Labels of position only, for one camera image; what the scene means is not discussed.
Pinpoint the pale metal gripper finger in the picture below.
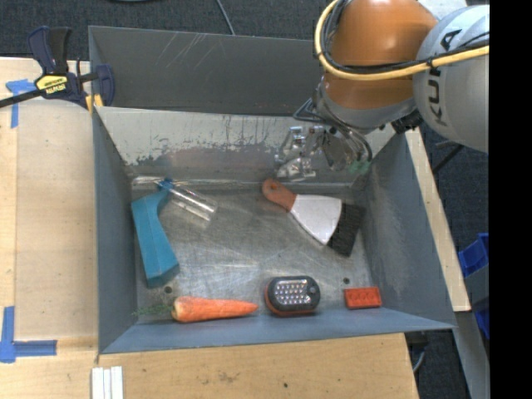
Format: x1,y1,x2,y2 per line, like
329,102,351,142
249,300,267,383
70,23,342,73
273,155,318,183
280,126,311,158

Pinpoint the grey metal bin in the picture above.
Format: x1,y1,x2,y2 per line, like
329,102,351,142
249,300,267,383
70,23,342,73
87,25,459,355

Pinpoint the clear glass tube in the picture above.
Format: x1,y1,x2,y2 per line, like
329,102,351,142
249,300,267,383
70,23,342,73
155,176,219,223

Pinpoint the black and orange work light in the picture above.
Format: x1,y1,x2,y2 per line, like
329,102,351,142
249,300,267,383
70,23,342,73
264,274,323,318

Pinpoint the orange toy brick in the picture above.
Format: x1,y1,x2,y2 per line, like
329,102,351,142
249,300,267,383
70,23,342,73
342,286,384,311

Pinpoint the orange toy carrot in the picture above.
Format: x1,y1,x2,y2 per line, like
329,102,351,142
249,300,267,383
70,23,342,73
132,294,260,325

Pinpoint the orange handled scraper brush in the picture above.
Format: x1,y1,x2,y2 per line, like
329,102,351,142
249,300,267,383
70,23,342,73
261,177,367,259

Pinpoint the black cylinder on white bracket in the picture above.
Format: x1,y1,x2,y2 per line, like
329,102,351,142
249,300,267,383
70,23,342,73
391,108,424,135

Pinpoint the blue angular plastic handle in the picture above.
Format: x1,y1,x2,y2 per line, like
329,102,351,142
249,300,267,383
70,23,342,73
130,178,182,290

